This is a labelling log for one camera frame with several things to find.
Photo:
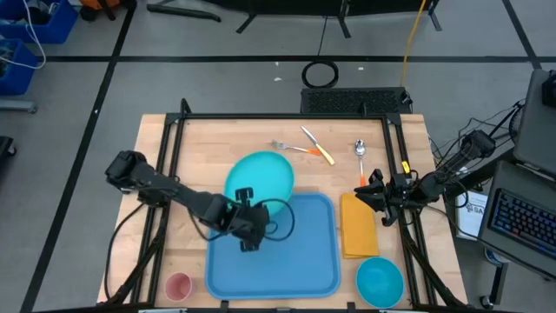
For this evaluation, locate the teal plate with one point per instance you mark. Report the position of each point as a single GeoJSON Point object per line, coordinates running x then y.
{"type": "Point", "coordinates": [260, 174]}

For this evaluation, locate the long black bar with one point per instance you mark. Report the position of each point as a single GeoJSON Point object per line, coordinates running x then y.
{"type": "Point", "coordinates": [182, 11]}

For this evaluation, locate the grey laptop with backlit keyboard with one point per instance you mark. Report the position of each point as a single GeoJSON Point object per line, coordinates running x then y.
{"type": "Point", "coordinates": [521, 221]}

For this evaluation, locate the yellow cloth napkin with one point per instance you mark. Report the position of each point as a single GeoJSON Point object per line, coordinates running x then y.
{"type": "Point", "coordinates": [358, 235]}

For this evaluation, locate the black room divider panel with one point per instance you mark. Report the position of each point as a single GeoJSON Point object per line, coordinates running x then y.
{"type": "Point", "coordinates": [304, 6]}

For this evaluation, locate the orange and black machine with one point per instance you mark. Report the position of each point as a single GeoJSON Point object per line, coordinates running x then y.
{"type": "Point", "coordinates": [100, 3]}

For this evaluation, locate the black box device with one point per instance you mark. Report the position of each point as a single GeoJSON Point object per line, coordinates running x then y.
{"type": "Point", "coordinates": [549, 89]}

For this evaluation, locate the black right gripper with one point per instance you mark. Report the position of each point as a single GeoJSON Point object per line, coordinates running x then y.
{"type": "Point", "coordinates": [401, 191]}

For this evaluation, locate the grey flat panel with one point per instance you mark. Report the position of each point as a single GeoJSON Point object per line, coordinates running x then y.
{"type": "Point", "coordinates": [536, 126]}

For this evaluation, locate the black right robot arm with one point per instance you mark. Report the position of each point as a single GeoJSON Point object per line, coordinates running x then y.
{"type": "Point", "coordinates": [438, 178]}

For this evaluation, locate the blue plastic tray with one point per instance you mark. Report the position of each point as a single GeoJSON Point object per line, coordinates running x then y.
{"type": "Point", "coordinates": [295, 261]}

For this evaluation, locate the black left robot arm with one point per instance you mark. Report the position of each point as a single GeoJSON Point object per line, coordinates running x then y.
{"type": "Point", "coordinates": [182, 193]}

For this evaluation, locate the black aluminium table frame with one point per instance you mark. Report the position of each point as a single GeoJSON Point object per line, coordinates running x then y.
{"type": "Point", "coordinates": [282, 116]}

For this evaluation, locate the white printed paper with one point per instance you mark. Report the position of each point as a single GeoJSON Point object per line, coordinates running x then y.
{"type": "Point", "coordinates": [471, 221]}

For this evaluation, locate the blue white tape roll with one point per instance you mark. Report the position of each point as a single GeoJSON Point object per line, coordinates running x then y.
{"type": "Point", "coordinates": [491, 257]}

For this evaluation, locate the blue storage bin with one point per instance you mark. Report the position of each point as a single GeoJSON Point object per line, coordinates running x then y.
{"type": "Point", "coordinates": [17, 78]}
{"type": "Point", "coordinates": [61, 26]}

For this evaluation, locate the grey metal base bar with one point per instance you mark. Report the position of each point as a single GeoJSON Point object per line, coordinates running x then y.
{"type": "Point", "coordinates": [17, 105]}

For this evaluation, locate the pink cup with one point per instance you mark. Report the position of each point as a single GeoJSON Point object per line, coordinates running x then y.
{"type": "Point", "coordinates": [178, 287]}

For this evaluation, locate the blue bowl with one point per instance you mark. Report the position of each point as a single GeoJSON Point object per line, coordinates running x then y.
{"type": "Point", "coordinates": [380, 282]}

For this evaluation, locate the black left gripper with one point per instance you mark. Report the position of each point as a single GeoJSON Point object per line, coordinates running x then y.
{"type": "Point", "coordinates": [243, 219]}

